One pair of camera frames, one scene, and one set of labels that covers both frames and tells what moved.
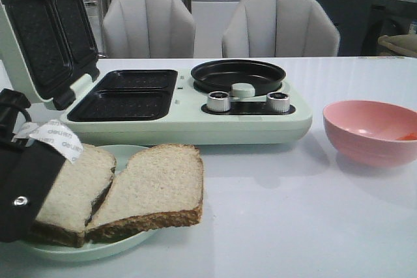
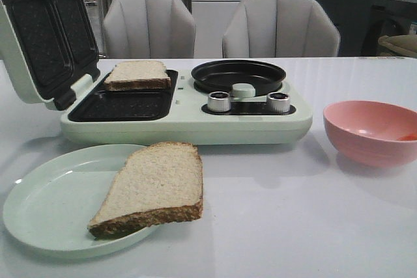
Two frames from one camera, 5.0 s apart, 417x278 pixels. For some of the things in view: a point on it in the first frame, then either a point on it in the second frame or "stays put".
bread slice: [77, 188] -> [131, 75]
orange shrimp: [412, 136] stays put
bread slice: [161, 187] stays put
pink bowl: [372, 133] stays put
